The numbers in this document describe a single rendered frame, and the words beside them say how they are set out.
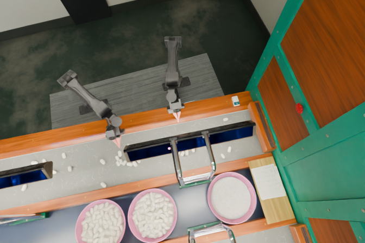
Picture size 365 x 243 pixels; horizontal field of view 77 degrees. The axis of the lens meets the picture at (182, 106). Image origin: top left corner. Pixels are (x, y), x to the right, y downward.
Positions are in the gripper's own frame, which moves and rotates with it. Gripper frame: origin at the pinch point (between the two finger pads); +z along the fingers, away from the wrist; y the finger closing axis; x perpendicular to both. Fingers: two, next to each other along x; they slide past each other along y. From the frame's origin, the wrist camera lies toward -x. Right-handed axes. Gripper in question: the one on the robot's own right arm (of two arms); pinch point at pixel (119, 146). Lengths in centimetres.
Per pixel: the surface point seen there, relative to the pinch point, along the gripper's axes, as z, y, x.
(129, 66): -35, -1, 134
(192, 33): -57, 76, 153
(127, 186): 20.9, 0.9, -10.3
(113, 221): 35.6, -10.1, -17.3
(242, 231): 48, 57, -32
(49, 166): -8.4, -26.0, -26.0
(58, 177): 11.1, -39.4, 0.3
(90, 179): 15.4, -20.5, -2.9
